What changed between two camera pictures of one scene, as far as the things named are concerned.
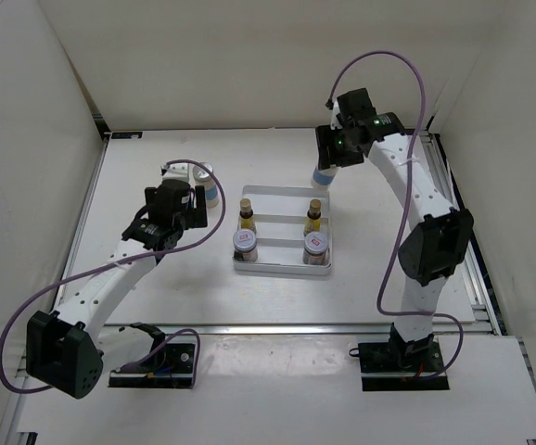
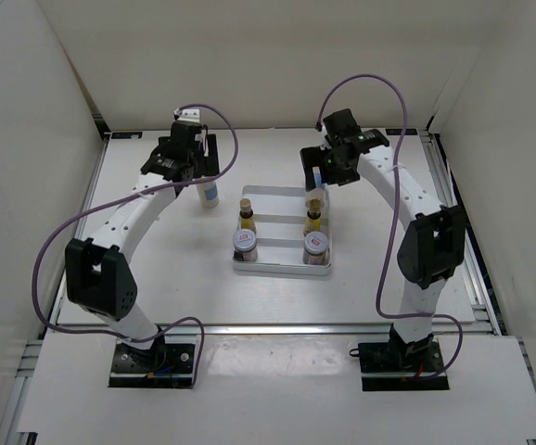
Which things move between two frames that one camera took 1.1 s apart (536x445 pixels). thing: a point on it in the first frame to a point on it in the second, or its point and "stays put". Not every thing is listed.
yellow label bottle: [246, 220] stays put
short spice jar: [315, 248] stays put
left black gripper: [196, 216] to [207, 164]
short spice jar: [245, 246] stays put
